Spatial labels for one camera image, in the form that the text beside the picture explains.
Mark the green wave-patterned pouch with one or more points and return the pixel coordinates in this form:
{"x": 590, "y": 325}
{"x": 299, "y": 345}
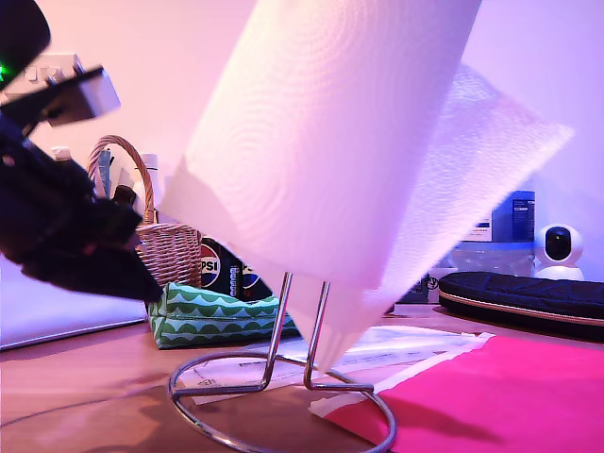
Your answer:
{"x": 212, "y": 316}

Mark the large clear water bottle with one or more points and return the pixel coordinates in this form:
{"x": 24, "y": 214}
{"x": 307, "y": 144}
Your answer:
{"x": 514, "y": 217}

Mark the small black item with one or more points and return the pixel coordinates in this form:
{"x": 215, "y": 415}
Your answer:
{"x": 123, "y": 193}

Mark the pink mailer bag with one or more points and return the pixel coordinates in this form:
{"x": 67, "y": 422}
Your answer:
{"x": 495, "y": 401}

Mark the white paper towel roll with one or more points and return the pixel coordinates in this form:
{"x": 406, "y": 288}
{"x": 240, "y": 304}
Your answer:
{"x": 307, "y": 141}

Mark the clear plastic bag with paper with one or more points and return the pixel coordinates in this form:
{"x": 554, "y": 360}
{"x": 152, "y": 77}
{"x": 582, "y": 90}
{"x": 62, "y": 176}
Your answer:
{"x": 401, "y": 344}

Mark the blue stick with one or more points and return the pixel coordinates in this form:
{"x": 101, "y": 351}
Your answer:
{"x": 105, "y": 165}

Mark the white bottle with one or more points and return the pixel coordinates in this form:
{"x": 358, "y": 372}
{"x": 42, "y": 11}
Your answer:
{"x": 148, "y": 174}

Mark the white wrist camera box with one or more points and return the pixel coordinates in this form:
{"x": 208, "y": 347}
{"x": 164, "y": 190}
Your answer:
{"x": 96, "y": 94}

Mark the white Lancome cosmetic case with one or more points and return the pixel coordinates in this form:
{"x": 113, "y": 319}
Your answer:
{"x": 71, "y": 316}

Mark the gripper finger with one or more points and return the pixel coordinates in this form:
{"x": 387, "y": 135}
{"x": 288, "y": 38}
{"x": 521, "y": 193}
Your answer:
{"x": 104, "y": 271}

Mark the navy zipped case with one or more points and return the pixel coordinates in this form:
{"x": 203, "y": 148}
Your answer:
{"x": 519, "y": 292}

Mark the white wall light switch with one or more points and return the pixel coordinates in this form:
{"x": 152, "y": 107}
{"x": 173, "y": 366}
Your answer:
{"x": 61, "y": 61}

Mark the small white round camera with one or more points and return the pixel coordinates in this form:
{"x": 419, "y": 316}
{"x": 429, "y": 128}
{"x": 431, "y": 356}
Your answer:
{"x": 559, "y": 255}

